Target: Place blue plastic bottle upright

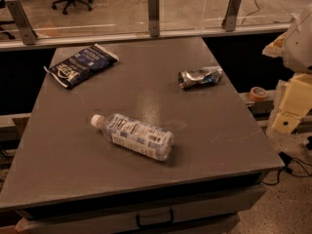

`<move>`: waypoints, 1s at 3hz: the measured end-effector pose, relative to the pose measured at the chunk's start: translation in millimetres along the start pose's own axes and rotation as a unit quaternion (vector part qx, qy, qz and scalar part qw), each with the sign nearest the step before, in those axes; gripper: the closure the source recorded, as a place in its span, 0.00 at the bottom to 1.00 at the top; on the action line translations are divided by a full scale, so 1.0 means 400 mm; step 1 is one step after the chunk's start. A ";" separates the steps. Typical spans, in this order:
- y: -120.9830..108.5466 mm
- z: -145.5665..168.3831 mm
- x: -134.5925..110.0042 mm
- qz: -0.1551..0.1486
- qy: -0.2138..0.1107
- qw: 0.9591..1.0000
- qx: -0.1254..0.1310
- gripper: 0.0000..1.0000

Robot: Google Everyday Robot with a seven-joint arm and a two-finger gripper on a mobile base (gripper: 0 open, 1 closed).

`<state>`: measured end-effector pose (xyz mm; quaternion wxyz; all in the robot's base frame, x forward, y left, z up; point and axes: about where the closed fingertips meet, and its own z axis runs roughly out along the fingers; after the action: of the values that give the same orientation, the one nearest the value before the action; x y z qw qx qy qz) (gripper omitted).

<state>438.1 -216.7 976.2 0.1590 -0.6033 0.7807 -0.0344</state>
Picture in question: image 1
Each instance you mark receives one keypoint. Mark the clear blue-labelled plastic bottle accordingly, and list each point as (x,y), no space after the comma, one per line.
(142,138)

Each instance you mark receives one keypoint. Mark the crushed silver blue can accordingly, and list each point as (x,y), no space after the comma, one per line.
(203,76)

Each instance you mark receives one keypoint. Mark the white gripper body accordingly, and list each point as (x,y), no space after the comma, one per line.
(300,48)

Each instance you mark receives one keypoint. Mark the right metal glass bracket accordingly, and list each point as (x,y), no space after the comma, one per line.
(229,21)

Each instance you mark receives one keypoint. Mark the grey table drawer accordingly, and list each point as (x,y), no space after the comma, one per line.
(212,213)

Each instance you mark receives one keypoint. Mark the dark blue snack bag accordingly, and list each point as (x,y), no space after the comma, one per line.
(81,66)

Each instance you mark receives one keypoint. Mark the orange tape roll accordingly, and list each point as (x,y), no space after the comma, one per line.
(257,94)

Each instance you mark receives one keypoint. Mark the middle metal glass bracket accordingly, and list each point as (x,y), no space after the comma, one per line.
(153,18)

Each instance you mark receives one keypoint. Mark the metal glass bracket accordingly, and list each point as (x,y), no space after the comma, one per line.
(229,21)
(153,18)
(26,32)

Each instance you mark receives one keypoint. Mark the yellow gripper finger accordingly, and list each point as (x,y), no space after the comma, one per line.
(297,99)
(285,122)

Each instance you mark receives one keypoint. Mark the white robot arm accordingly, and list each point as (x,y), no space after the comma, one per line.
(295,48)

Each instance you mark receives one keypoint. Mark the black drawer handle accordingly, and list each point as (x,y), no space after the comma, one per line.
(154,221)

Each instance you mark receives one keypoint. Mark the metal window rail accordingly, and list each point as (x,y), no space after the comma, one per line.
(48,43)

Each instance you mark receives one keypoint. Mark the left metal glass bracket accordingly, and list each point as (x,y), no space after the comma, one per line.
(26,32)

